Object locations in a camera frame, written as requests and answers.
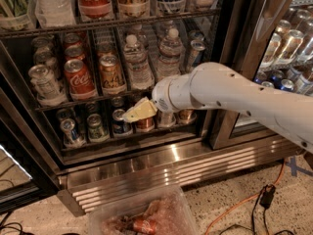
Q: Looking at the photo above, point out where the clear water bottle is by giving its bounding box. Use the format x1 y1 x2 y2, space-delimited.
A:
156 28 183 80
123 34 154 90

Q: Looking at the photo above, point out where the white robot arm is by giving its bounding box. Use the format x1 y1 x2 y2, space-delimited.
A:
122 62 313 153

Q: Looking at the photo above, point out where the red can bottom shelf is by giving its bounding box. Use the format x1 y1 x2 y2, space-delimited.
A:
136 117 155 132

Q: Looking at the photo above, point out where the blue can bottom shelf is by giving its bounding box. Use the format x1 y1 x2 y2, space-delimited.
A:
112 109 132 136

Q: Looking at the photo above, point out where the green can bottom shelf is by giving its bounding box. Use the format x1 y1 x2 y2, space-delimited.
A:
87 114 110 143

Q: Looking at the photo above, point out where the red coca-cola bottle top shelf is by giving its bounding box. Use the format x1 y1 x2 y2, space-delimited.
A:
78 0 110 19

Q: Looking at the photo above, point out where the white bottle top shelf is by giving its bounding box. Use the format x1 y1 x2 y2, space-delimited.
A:
35 0 75 28

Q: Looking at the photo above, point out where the blue pepsi can right fridge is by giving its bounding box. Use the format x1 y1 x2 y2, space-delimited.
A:
280 79 294 92

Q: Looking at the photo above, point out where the orange soda can front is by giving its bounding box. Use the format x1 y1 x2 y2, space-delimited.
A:
99 55 126 95

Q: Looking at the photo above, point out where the copper can bottom right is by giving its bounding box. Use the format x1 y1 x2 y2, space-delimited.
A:
178 109 197 124

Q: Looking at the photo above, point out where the red coca-cola can front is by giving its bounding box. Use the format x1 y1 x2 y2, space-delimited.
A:
64 59 97 100

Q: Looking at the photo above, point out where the red coca-cola can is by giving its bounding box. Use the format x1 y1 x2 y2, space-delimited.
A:
64 59 97 100
65 46 86 61

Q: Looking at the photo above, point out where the blue white can bottom left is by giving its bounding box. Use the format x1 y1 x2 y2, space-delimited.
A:
60 118 85 148

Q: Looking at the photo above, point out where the blue white slim can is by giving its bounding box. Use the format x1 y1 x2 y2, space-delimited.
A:
185 40 206 73

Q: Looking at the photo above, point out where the white silver can front left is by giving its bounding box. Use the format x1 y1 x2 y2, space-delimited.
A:
28 65 67 107

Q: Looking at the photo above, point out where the clear plastic bin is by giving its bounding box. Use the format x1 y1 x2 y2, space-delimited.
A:
88 185 200 235

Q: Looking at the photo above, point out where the red can in bin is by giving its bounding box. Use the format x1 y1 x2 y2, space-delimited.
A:
133 217 157 235

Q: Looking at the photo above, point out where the black power adapter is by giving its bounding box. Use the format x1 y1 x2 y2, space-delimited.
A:
259 185 276 210

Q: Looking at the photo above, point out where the orange extension cable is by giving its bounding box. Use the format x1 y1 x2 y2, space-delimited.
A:
203 159 288 235

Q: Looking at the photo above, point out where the steel fridge door frame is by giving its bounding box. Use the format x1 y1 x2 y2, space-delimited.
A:
209 0 292 150

